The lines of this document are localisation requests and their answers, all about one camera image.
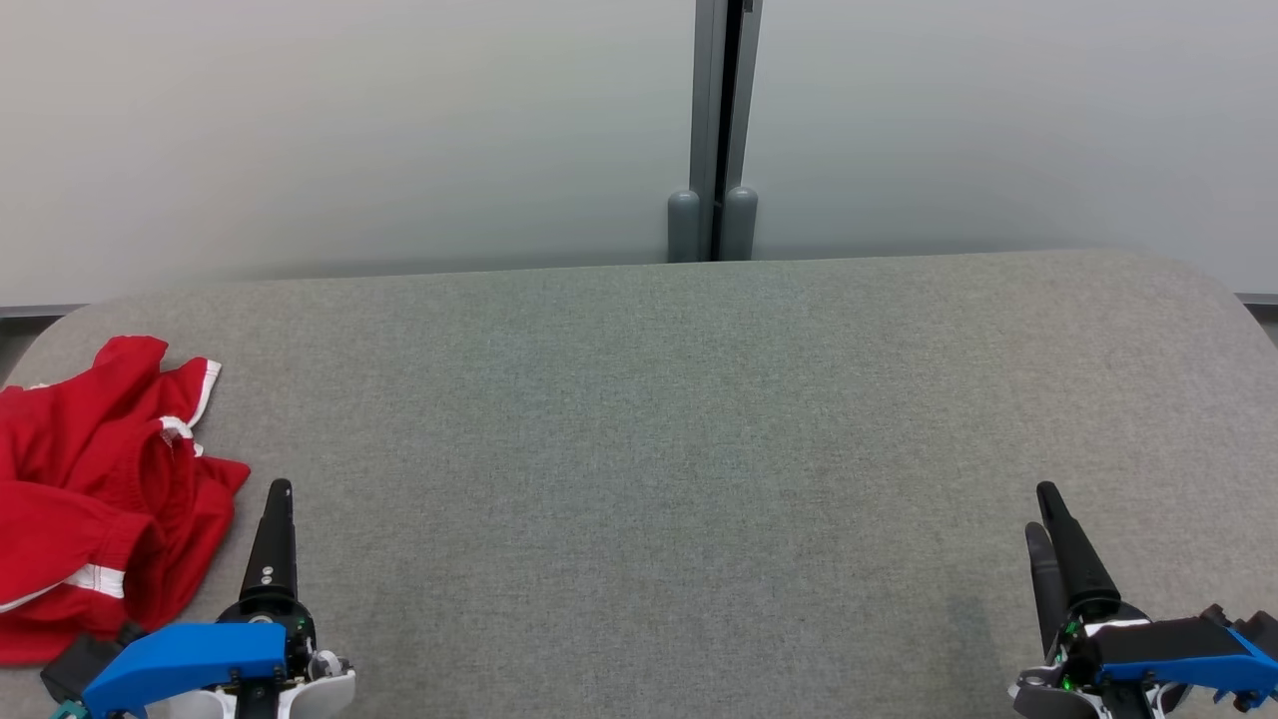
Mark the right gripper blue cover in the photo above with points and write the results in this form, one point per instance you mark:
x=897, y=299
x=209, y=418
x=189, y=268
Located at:
x=1168, y=649

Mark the grey rounded post bumper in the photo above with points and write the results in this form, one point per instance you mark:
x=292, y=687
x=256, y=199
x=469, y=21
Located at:
x=684, y=230
x=740, y=230

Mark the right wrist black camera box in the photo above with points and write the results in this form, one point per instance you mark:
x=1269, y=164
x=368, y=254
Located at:
x=1243, y=629

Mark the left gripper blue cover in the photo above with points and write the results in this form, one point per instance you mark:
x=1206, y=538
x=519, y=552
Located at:
x=200, y=659

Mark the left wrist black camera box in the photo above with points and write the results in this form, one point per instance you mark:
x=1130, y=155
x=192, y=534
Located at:
x=80, y=664

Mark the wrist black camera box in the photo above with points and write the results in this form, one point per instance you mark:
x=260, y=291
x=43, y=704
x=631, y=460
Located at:
x=80, y=664
x=1243, y=629

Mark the red shorts with white stripe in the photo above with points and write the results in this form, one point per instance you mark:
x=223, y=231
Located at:
x=60, y=544

